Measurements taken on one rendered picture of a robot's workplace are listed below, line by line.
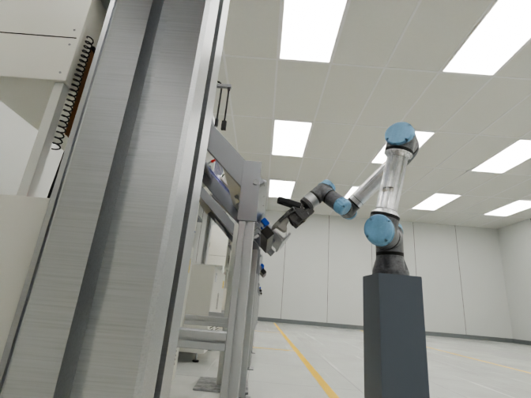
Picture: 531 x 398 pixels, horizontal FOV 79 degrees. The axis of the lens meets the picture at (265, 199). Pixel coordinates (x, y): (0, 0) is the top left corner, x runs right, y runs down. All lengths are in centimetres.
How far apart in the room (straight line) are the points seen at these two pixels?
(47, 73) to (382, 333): 147
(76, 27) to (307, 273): 831
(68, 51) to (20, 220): 56
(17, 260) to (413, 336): 132
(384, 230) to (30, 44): 140
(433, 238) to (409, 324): 894
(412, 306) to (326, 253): 783
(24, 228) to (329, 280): 847
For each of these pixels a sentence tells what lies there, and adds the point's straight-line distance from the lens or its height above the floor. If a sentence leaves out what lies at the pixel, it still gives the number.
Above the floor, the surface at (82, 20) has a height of 124.
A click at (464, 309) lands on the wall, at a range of 1044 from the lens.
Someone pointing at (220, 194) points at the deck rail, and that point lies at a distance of 164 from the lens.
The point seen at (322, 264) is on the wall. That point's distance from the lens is 917.
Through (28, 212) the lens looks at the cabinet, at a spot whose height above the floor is 57.
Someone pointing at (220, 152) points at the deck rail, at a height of 80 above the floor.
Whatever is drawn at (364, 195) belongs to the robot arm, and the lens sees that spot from 160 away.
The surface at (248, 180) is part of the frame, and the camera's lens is 87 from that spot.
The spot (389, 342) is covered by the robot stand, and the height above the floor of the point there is 29.
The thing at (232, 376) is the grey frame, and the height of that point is 23.
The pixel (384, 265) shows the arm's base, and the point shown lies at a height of 59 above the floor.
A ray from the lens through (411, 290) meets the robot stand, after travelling 146.
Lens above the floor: 39
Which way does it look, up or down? 18 degrees up
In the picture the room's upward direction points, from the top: 5 degrees clockwise
